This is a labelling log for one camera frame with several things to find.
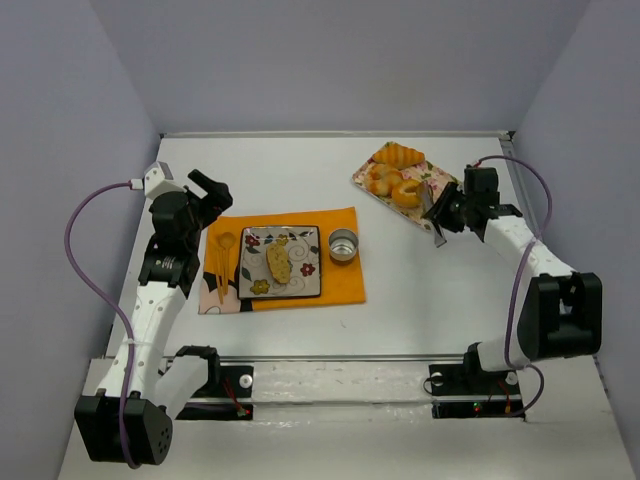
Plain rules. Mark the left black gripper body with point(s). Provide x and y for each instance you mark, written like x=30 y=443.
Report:
x=208 y=198

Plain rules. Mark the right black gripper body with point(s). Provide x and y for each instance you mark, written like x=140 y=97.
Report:
x=451 y=209

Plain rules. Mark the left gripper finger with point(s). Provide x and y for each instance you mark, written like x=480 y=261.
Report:
x=218 y=198
x=210 y=187

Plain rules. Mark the metal tongs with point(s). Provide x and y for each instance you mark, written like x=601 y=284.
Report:
x=425 y=193

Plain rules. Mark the golden bagel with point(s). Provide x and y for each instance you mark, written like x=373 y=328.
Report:
x=407 y=194

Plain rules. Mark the herb toast slice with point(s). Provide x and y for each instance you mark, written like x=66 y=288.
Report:
x=278 y=263

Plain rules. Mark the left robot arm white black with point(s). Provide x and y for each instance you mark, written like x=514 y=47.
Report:
x=129 y=418

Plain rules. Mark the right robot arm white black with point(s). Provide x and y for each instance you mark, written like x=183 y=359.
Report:
x=554 y=310

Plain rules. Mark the striped croissant bread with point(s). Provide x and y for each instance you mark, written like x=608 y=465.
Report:
x=398 y=156

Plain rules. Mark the twisted round bread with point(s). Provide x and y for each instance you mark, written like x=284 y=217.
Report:
x=381 y=179

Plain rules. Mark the wooden spoon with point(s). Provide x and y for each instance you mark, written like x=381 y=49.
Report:
x=224 y=243

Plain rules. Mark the square floral ceramic plate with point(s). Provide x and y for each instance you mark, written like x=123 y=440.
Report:
x=302 y=246

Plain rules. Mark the small metal cup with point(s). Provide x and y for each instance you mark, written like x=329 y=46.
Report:
x=343 y=245

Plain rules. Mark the orange cartoon placemat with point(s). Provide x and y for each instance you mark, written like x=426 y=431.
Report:
x=341 y=283

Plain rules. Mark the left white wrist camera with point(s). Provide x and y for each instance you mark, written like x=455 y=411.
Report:
x=158 y=180

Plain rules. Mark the aluminium table rail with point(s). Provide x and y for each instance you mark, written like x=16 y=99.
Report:
x=499 y=134

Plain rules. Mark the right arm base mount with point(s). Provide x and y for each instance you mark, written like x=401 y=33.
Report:
x=458 y=394

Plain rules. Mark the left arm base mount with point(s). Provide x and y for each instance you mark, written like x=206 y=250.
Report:
x=228 y=400

